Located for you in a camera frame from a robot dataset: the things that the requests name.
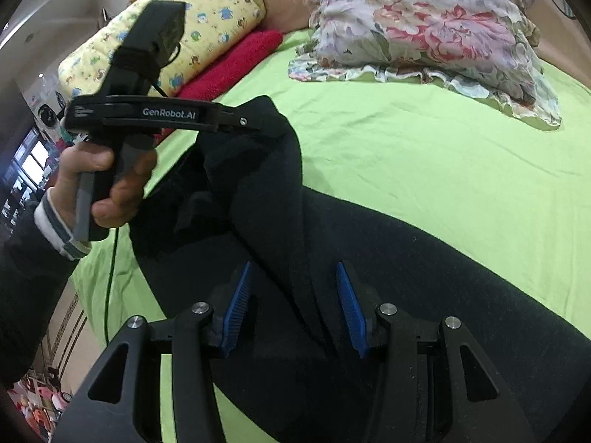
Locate black pants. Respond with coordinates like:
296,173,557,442
130,96,590,442

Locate left hand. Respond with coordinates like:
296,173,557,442
49,142,157,230

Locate red folded blanket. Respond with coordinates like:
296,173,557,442
154,29,284,144

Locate yellow cartoon quilt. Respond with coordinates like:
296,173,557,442
58,0,266,99

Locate green bed sheet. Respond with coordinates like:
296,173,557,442
72,31,590,442

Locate floral ruffled pillow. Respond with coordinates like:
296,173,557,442
288,0,562,130

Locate black camera box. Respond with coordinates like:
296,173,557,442
122,0,186,67

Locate black cable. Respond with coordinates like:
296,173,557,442
103,225,122,347

